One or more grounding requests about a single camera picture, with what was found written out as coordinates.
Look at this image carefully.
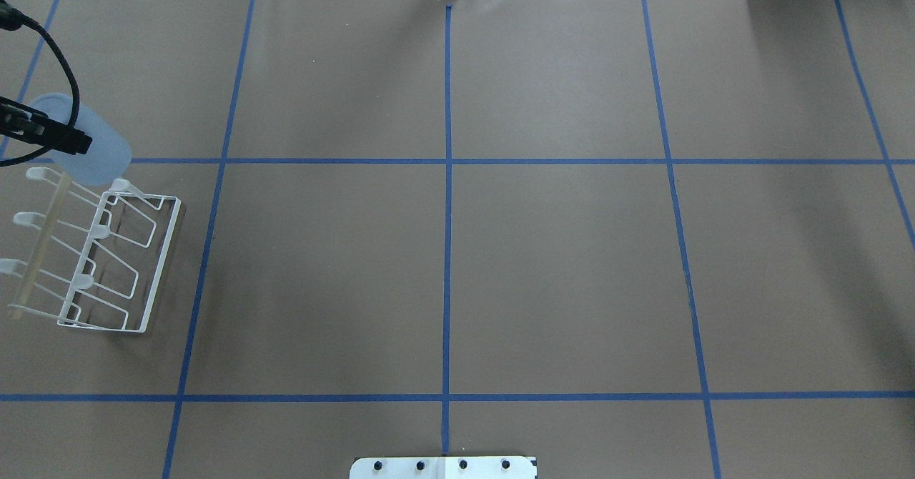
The light blue plastic cup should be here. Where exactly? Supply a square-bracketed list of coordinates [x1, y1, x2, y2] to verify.
[29, 92, 134, 187]

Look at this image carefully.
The black left camera cable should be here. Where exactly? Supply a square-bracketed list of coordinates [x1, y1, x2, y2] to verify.
[0, 0, 81, 168]

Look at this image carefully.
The white wire cup holder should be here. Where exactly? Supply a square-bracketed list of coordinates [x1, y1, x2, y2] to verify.
[2, 167, 183, 335]

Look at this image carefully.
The white camera pedestal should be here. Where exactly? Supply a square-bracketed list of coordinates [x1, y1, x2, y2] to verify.
[349, 455, 538, 478]

